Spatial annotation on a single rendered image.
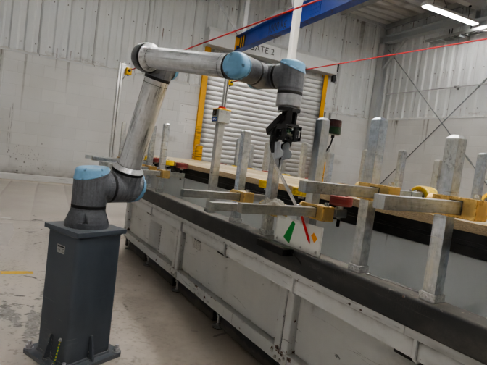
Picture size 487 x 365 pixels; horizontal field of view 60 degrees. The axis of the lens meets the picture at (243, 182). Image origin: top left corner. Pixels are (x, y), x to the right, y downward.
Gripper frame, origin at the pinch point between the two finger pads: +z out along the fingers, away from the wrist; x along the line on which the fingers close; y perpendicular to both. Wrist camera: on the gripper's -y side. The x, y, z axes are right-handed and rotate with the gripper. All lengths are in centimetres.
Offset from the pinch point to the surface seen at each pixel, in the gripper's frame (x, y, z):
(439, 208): -3, 68, 6
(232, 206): -12.3, -7.2, 17.4
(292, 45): 103, -142, -90
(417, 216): 24, 43, 11
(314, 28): 582, -725, -342
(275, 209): -11.6, 17.8, 14.6
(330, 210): 8.4, 21.3, 13.4
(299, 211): -1.6, 17.8, 14.9
